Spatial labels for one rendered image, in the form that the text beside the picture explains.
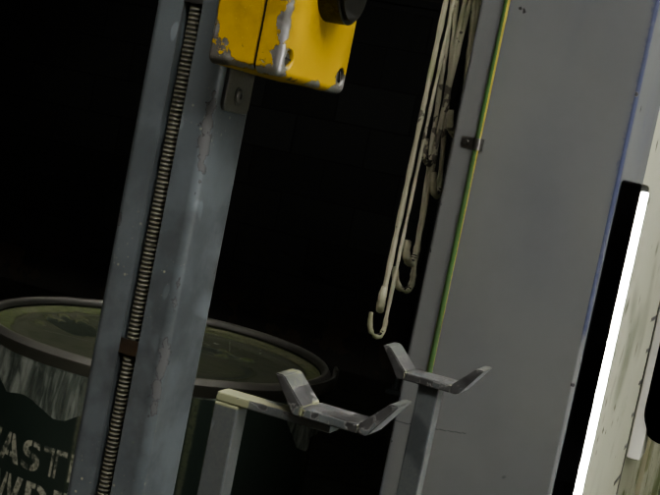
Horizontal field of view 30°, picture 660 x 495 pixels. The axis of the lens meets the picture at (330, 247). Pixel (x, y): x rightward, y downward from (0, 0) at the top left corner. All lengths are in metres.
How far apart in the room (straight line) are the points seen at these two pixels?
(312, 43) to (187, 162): 0.12
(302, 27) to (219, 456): 0.28
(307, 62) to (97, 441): 0.31
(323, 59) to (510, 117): 0.46
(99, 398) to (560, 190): 0.57
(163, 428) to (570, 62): 0.61
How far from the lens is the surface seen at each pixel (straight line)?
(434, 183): 1.37
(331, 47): 0.87
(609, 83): 1.28
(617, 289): 1.28
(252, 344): 2.24
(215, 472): 0.78
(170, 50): 0.87
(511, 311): 1.29
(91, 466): 0.91
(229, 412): 0.77
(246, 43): 0.81
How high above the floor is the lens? 1.26
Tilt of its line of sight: 5 degrees down
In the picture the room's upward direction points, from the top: 11 degrees clockwise
